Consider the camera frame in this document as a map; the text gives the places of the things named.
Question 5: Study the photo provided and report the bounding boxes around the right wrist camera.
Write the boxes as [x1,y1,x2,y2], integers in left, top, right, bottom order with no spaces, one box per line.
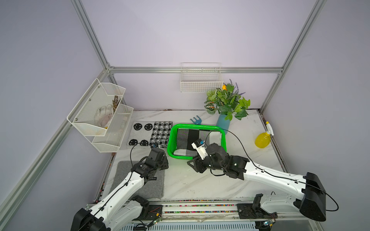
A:
[192,139,208,160]

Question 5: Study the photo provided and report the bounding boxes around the blue hand rake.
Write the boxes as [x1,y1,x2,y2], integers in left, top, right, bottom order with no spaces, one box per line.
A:
[190,116,202,125]

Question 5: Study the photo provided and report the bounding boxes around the houndstooth folded scarf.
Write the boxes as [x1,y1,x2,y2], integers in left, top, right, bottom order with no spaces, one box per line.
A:
[149,121,173,148]

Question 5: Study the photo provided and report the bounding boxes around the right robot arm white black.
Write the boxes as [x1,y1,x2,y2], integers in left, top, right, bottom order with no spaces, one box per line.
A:
[188,140,326,222]

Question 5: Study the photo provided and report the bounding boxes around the aluminium front rail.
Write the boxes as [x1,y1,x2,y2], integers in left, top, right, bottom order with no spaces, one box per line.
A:
[79,200,319,224]

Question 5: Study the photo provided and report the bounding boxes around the artificial plant teal vase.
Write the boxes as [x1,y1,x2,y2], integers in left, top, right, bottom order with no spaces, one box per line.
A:
[204,80,251,133]

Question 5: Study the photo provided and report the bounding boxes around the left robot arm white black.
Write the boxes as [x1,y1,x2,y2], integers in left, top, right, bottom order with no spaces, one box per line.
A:
[71,148,169,231]

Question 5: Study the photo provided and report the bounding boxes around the yellow spray bottle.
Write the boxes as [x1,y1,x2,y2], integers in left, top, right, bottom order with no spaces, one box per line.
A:
[255,121,274,149]

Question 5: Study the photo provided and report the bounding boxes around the grey scarf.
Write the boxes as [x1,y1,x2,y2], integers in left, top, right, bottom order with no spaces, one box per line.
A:
[109,161,165,200]

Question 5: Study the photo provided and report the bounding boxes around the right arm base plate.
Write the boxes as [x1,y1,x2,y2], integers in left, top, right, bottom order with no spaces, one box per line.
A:
[237,204,278,219]

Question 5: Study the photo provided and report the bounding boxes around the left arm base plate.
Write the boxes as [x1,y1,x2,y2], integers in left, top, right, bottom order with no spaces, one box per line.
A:
[137,204,163,221]

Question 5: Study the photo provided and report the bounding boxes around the white wire wall basket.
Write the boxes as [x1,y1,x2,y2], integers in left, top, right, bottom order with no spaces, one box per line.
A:
[180,63,224,93]

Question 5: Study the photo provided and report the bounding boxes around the white mesh two-tier shelf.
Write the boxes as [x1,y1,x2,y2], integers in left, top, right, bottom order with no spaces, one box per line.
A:
[66,79,134,153]

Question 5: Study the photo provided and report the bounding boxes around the dried twigs in shelf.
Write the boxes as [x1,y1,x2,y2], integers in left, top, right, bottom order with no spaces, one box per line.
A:
[112,95,120,112]

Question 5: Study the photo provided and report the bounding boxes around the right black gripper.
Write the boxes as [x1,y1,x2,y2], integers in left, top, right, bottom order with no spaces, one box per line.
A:
[187,152,225,173]

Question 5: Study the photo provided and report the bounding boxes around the white scarf black circles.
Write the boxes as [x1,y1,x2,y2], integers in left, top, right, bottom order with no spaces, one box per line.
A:
[127,121,154,148]

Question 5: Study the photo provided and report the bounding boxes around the clear glove in shelf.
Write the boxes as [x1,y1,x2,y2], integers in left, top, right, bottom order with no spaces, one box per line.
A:
[94,105,114,129]

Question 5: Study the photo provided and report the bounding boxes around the green plastic basket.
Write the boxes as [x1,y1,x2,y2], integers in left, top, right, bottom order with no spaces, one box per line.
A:
[167,124,227,160]

